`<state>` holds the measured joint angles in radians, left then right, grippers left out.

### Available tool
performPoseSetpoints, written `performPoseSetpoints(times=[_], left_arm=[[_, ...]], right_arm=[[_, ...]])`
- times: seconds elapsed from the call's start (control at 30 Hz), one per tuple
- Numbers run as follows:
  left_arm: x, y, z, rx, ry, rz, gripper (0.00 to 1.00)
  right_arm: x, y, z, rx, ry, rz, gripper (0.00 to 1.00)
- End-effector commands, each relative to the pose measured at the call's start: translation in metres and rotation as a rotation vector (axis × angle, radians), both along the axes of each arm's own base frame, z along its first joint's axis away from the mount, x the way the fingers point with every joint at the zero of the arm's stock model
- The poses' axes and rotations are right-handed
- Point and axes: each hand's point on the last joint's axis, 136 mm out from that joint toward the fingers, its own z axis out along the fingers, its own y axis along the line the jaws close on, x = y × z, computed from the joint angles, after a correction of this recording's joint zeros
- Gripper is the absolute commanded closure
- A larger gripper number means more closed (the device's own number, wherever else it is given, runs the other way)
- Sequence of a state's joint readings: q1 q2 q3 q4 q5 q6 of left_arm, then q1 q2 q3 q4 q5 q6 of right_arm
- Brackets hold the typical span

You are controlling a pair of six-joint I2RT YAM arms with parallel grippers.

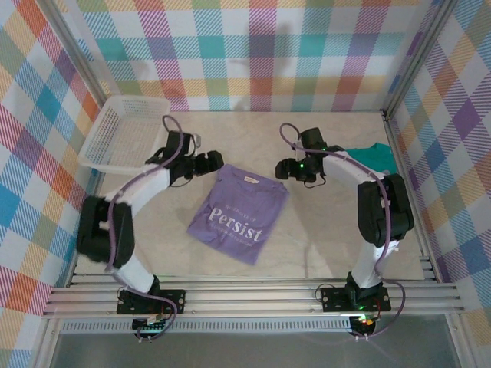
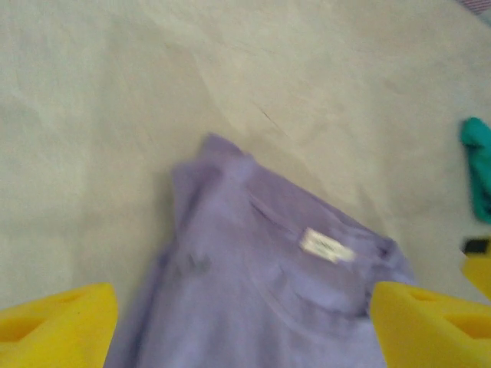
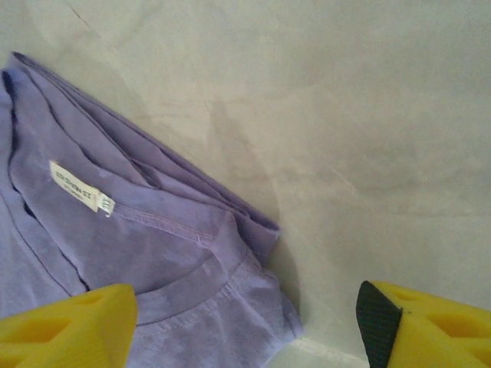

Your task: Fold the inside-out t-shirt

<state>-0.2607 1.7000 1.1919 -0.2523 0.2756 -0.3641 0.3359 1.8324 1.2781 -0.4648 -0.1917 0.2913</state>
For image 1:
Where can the purple t-shirt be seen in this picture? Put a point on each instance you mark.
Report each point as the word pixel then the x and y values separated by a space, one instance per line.
pixel 238 207

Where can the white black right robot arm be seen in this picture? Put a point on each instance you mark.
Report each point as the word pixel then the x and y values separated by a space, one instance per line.
pixel 345 165

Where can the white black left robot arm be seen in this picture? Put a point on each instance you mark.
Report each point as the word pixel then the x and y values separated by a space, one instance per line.
pixel 149 184

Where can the folded teal t-shirt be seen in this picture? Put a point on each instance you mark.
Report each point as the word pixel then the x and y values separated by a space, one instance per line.
pixel 379 157

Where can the white plastic mesh basket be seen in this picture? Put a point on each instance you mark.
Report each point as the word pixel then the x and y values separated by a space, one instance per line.
pixel 115 130

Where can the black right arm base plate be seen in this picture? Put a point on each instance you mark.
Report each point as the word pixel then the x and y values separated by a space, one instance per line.
pixel 333 299

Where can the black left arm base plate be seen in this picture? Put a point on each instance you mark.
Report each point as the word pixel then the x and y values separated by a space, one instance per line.
pixel 172 299

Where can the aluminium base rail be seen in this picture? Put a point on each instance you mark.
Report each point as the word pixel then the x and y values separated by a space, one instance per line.
pixel 249 299

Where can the aluminium corner post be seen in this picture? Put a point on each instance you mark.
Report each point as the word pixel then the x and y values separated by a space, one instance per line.
pixel 78 57
pixel 420 57

